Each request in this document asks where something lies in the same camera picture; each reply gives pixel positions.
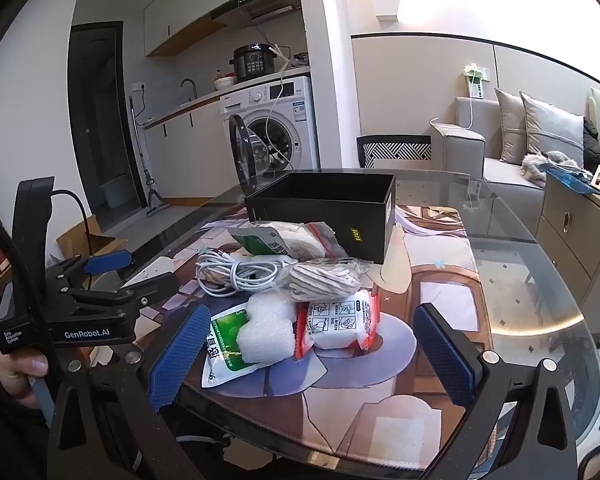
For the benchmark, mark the white washing machine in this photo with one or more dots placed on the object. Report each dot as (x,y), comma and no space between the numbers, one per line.
(290,110)

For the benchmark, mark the dark door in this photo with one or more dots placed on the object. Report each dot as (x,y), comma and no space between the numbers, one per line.
(95,110)

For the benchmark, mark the red and white packet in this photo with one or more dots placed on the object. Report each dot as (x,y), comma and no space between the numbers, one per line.
(337,325)

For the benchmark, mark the grey cushion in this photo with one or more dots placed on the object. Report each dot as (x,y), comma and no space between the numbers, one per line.
(550,130)

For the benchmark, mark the chair with striped back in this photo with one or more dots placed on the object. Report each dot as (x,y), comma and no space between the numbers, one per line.
(395,152)

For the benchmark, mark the black pressure cooker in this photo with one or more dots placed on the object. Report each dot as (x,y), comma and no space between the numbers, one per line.
(252,62)

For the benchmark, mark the clear bag of white shoelaces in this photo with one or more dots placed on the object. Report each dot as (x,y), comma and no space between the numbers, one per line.
(325,280)
(305,242)

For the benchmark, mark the person's left hand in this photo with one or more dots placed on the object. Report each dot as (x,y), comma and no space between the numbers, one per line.
(17,375)

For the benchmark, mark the black garment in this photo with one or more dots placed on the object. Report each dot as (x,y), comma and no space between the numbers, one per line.
(594,145)

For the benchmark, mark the kitchen faucet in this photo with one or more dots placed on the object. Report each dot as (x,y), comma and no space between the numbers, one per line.
(190,87)

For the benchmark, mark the white bowl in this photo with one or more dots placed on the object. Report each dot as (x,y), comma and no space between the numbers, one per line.
(224,82)

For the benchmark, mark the beige cushion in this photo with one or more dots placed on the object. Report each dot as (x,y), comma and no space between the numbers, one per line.
(510,125)

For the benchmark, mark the white base cabinet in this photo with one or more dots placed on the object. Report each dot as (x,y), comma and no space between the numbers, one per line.
(185,155)

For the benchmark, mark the grey sofa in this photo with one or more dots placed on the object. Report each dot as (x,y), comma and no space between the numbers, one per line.
(460,155)

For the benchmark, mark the white wall socket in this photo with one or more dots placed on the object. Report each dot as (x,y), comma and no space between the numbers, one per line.
(138,86)

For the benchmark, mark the white bubble wrap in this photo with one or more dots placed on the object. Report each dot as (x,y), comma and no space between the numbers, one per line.
(265,330)

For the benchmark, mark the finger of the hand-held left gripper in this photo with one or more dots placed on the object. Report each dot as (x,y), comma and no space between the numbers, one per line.
(152,287)
(107,262)

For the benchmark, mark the beige side cabinet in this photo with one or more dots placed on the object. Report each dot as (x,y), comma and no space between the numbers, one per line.
(565,240)

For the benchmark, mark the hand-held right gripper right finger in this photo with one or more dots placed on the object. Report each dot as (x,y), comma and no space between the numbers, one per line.
(442,355)

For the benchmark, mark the grey furry plush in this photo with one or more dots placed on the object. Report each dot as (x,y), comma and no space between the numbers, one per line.
(535,165)

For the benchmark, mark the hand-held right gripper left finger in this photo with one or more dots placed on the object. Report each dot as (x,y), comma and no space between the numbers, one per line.
(180,355)

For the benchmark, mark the flat mop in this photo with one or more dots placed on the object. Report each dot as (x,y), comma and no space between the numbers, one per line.
(147,180)

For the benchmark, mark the green and white packet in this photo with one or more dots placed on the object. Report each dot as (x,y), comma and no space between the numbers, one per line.
(225,345)
(257,242)

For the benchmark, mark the blue flat packet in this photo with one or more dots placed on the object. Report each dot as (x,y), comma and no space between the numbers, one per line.
(567,177)

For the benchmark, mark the open cardboard box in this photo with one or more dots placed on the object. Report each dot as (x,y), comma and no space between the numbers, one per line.
(77,245)

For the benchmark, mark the white wall cabinets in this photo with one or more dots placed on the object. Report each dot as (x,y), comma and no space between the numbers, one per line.
(200,0)

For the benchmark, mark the white wall power strip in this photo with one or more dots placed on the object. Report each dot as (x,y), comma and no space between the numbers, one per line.
(476,82)

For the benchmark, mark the black cardboard box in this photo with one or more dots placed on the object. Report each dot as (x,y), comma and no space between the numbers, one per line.
(320,215)

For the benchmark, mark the range hood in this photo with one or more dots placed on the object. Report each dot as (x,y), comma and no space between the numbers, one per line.
(265,2)

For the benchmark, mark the white bin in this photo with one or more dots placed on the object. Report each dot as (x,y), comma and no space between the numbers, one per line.
(115,192)

